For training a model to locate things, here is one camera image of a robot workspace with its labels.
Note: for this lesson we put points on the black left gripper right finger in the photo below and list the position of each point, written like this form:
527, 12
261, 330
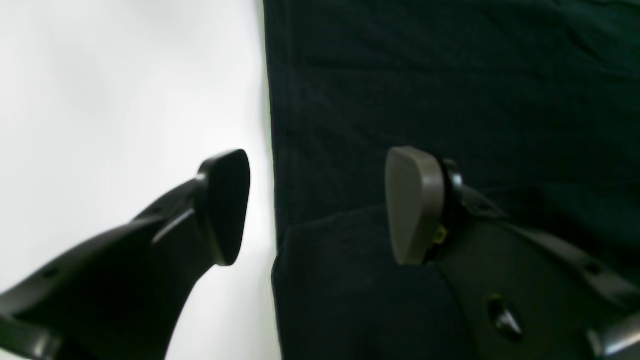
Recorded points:
524, 294

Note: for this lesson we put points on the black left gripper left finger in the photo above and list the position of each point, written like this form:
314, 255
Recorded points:
119, 295

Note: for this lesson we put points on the black T-shirt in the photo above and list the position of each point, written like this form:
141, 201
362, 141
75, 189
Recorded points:
536, 100

